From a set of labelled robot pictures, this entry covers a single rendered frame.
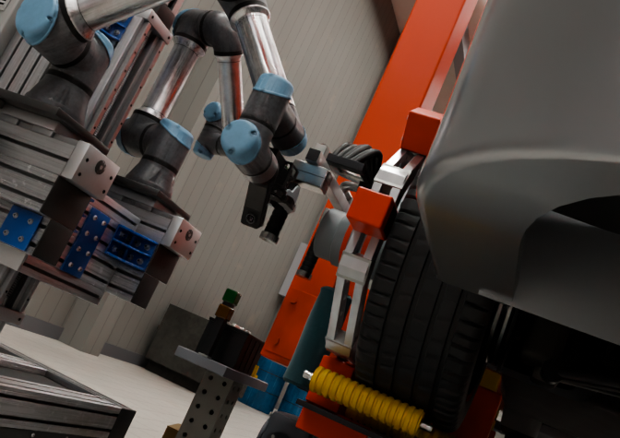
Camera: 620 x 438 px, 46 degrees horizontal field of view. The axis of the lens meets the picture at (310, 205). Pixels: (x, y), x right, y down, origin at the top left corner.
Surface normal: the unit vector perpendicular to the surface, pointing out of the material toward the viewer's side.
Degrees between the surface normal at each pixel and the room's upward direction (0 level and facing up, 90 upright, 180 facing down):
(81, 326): 90
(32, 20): 95
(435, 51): 90
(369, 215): 90
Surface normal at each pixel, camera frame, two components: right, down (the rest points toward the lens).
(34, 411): 0.88, 0.30
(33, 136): -0.25, -0.35
